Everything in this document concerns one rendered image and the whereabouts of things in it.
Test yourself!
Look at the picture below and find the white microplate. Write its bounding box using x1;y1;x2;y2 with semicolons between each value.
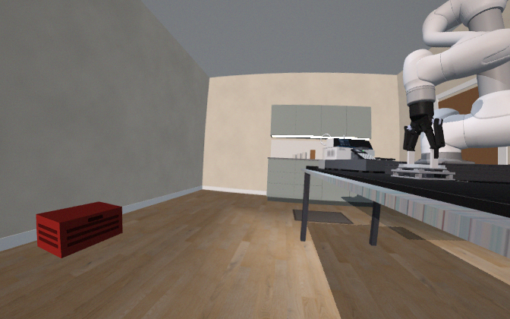
398;164;447;169

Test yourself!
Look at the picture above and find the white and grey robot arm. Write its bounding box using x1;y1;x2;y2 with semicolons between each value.
403;0;510;164

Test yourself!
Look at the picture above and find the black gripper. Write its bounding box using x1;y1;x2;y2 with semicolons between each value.
403;101;445;169

